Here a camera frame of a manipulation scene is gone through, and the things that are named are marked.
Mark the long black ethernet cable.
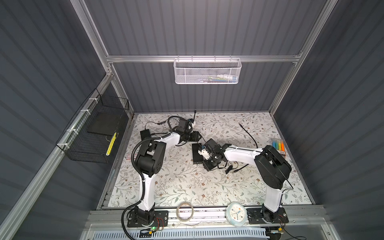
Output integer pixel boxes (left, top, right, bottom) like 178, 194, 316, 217
151, 109, 198, 136

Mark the white wire mesh basket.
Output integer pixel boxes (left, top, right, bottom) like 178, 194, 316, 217
173, 57, 242, 85

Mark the clear tape roll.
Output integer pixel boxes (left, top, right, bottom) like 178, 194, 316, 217
176, 202, 195, 223

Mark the black flat box in basket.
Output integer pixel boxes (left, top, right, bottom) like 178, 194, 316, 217
87, 113, 121, 137

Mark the white round clock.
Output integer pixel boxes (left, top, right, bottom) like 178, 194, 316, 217
225, 202, 248, 227

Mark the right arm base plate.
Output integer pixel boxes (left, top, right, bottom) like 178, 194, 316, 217
247, 206, 289, 224

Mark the yellow black striped item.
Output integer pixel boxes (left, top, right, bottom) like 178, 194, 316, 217
106, 132, 118, 156

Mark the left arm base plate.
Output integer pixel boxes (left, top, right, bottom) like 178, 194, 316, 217
126, 209, 169, 228

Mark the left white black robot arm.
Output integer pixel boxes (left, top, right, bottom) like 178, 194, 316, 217
123, 116, 202, 226

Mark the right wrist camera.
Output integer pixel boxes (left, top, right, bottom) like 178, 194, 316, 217
198, 145, 211, 160

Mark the small black power adapter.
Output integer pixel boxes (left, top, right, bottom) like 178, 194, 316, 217
225, 165, 234, 175

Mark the floral table mat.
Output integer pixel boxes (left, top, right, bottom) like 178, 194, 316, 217
107, 111, 313, 208

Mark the highlighter marker pack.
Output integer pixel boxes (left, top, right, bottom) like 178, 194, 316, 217
270, 138, 286, 157

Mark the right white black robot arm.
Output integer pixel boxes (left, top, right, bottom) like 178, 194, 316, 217
197, 139, 292, 223

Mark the black wire basket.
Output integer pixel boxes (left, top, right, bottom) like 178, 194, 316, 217
57, 90, 130, 164

